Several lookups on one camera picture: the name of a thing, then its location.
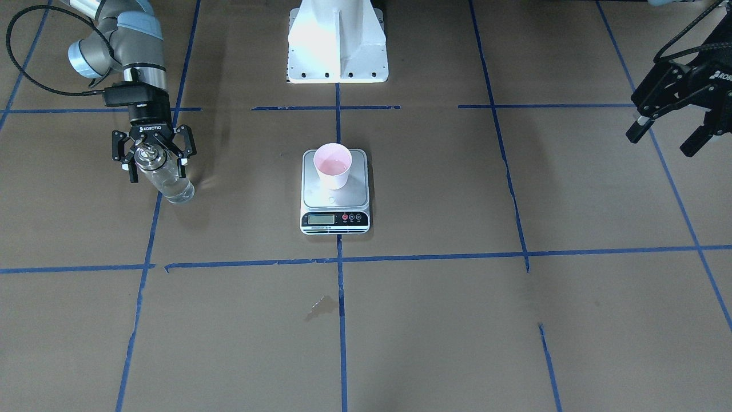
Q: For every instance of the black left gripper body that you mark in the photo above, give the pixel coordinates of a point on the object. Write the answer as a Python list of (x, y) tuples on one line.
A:
[(711, 86)]

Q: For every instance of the pink plastic cup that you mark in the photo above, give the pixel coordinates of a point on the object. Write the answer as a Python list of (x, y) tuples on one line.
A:
[(332, 162)]

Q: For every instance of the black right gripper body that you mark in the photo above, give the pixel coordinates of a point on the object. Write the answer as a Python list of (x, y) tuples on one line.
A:
[(150, 116)]

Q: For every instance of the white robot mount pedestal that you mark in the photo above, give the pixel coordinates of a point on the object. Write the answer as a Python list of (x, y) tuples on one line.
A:
[(337, 42)]

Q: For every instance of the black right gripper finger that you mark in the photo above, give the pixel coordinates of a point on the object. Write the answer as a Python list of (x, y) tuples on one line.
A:
[(123, 151), (188, 150)]

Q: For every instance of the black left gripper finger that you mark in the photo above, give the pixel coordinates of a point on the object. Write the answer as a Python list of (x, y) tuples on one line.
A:
[(638, 129), (696, 141)]

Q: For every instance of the clear glass sauce bottle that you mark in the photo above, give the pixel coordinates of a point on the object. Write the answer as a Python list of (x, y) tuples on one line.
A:
[(160, 167)]

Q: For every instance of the silver digital kitchen scale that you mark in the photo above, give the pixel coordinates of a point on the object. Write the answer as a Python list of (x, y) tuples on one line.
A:
[(339, 211)]

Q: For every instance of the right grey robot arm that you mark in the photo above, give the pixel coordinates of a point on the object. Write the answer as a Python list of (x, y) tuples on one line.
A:
[(127, 38)]

